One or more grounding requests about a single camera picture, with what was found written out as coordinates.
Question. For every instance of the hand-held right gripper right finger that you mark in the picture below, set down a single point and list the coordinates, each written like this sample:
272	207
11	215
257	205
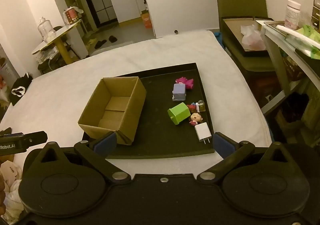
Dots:
223	146

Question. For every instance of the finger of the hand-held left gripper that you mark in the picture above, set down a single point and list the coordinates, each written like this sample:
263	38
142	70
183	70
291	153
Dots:
36	138

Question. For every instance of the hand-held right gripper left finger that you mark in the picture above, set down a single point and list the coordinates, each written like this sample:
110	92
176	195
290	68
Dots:
106	142

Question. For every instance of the white charger plug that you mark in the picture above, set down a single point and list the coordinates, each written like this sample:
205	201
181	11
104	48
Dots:
203	131

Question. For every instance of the doll head figurine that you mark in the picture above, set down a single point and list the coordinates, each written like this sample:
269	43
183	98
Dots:
195	117

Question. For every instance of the small colourful figurine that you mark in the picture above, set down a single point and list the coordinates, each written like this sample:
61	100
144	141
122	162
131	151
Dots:
193	107

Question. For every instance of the black tray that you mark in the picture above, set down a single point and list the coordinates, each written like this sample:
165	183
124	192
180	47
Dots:
160	134

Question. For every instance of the green block toy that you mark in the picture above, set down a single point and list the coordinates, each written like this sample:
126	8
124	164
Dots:
179	113

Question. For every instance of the white plush toy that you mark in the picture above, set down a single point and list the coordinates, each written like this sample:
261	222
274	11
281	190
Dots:
10	172

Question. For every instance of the purple block toy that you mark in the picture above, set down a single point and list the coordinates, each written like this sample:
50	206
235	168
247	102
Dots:
179	91

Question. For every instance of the pink toy figure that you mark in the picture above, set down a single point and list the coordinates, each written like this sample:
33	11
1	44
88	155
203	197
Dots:
184	81

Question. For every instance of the black slipper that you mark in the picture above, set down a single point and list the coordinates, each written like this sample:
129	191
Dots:
113	39
100	44

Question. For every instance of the white side desk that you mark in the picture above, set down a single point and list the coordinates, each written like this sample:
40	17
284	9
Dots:
282	64

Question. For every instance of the round table with yellow leg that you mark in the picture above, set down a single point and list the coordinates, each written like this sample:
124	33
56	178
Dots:
60	39

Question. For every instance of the dark framed tray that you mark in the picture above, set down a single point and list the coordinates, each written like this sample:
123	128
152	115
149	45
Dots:
232	37

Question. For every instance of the clear water jug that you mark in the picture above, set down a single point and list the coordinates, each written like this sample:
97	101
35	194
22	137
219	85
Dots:
46	28

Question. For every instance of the clear plastic bag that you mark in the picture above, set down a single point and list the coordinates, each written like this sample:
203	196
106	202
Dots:
252	38

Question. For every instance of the red snack bag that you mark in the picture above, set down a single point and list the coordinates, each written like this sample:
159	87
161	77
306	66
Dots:
71	16

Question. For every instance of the orange cardboard box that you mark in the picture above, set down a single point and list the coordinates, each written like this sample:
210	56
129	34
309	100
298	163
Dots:
146	20

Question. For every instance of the white cabinet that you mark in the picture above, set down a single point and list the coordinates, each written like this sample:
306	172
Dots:
125	4

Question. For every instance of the green packet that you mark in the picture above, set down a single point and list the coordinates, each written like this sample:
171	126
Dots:
311	37

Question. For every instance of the white bottle with pink label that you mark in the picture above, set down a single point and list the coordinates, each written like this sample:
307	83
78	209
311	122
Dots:
293	16

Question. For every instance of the small drawer organizer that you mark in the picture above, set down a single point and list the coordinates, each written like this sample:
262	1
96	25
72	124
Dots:
316	7

